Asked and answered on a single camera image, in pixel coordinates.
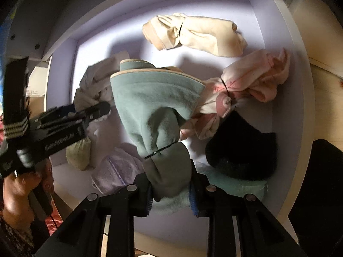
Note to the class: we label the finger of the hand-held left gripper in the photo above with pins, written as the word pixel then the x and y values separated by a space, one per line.
pixel 97 111
pixel 63 111

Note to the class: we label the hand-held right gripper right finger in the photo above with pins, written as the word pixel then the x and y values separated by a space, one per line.
pixel 193 200

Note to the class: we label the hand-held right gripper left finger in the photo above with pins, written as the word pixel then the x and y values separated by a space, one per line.
pixel 148 200

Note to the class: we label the white sock bundle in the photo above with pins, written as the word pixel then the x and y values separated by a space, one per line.
pixel 91 85

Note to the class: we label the pale yellow-green sock bundle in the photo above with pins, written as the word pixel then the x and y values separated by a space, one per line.
pixel 79 152

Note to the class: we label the lavender sock bundle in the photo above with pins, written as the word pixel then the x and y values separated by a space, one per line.
pixel 118 171

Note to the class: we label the mint sock bundle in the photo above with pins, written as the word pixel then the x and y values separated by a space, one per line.
pixel 241 188

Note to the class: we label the green sock bundle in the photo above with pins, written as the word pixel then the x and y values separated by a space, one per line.
pixel 150 112

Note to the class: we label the white drawer with lavender inside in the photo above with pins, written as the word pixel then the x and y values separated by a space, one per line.
pixel 112 45

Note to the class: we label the black sock bundle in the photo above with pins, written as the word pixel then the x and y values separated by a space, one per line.
pixel 241 150

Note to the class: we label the cream sock bundle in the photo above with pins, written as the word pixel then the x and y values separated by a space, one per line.
pixel 203 36

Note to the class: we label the pink sock bundle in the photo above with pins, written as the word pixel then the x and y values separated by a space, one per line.
pixel 254 80

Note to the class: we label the person's left forearm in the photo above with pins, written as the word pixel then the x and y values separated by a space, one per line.
pixel 13 235

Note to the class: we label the person's left hand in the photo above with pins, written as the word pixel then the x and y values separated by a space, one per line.
pixel 18 192

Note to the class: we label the pink red cloth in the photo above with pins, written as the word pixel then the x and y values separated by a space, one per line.
pixel 55 222

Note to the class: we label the person's black pants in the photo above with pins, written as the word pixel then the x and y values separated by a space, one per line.
pixel 319 192

